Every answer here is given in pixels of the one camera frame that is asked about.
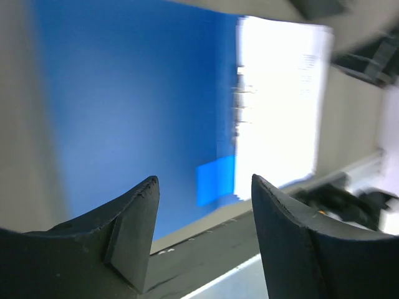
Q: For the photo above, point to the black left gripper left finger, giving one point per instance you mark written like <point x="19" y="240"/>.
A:
<point x="103" y="253"/>

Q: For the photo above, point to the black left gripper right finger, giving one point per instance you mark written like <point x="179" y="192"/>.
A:
<point x="306" y="254"/>

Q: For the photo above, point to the blue plastic folder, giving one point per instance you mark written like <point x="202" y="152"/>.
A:
<point x="140" y="88"/>

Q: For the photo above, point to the white paper sheet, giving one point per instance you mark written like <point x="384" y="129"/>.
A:
<point x="282" y="70"/>

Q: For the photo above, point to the black compartment display box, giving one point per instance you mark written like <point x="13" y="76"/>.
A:
<point x="366" y="36"/>

